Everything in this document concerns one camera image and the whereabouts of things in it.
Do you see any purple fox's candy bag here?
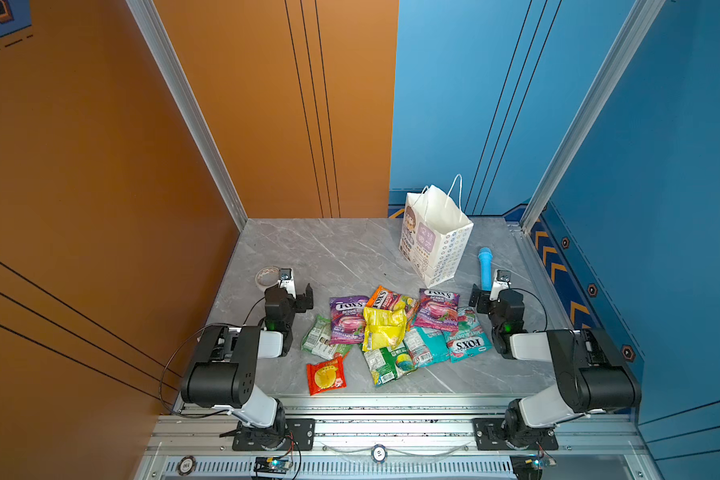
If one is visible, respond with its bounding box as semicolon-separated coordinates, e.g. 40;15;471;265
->
412;288;460;332
330;295;369;345

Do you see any teal Fox's candy bag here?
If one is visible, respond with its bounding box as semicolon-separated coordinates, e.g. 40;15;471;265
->
443;307;492;363

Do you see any teal white snack packet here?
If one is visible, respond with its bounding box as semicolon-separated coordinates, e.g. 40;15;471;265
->
404;327;450;369

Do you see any white printed paper bag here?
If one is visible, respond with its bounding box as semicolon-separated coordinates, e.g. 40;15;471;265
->
399;174;474;288

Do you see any orange Fox's candy bag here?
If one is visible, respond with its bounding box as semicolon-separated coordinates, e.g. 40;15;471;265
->
366;286;419;330

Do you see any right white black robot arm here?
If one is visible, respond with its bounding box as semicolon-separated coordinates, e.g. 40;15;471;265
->
469;285;642;451

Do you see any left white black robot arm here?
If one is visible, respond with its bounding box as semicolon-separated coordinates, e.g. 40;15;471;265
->
180;286;315;451

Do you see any yellow snack bag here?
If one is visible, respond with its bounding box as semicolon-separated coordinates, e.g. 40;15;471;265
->
362;306;408;352

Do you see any green snack bag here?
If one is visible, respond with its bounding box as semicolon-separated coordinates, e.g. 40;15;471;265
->
363;344;416;387

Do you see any blue toy microphone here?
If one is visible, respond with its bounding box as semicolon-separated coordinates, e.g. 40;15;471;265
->
478;247;493;292

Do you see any green white snack packet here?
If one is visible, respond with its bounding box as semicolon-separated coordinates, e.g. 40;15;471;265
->
301;315;352;360

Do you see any red yellow snack packet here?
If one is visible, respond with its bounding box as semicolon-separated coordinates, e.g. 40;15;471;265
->
306;357;347;396

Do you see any right green circuit board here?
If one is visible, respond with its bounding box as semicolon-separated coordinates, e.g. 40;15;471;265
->
510;456;557;480

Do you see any green circuit board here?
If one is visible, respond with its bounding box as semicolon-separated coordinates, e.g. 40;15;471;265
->
252;457;296;479
510;456;557;480

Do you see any left green circuit board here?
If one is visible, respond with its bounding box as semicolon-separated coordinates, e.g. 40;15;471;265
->
252;457;296;479

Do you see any round brown badge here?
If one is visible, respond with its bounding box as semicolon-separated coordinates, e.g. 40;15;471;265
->
176;456;197;476

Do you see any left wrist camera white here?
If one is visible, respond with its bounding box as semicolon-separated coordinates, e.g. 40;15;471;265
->
278;268;295;289

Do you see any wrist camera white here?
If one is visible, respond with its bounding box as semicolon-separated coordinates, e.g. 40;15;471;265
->
492;269;511;290
278;268;295;289

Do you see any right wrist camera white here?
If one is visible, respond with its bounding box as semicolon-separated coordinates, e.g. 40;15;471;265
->
492;269;511;290

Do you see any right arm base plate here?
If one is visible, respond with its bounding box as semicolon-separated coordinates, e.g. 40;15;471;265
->
472;417;559;451

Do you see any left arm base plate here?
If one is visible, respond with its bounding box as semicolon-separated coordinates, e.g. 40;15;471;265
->
232;417;316;452

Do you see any aluminium frame rail base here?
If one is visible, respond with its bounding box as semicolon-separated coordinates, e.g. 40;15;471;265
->
136;394;660;479

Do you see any left aluminium corner post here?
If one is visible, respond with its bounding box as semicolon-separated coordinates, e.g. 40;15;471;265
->
126;0;248;232

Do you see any aluminium corner post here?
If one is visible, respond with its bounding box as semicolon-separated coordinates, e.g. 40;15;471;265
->
126;0;248;232
519;0;665;235

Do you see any right aluminium corner post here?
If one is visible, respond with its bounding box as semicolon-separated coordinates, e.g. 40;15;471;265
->
519;0;665;235

